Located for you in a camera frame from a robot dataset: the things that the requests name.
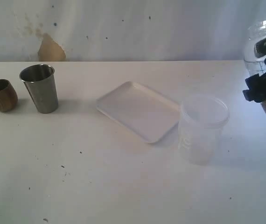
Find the translucent plastic tub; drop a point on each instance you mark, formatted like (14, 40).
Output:
(202, 118)

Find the white foam tray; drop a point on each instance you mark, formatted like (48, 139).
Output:
(143, 111)

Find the brown wooden cup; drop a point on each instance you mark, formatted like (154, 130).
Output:
(8, 96)

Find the stainless steel cup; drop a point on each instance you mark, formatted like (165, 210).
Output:
(40, 83)

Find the clear measuring glass jar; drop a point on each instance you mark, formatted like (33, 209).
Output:
(253, 64)

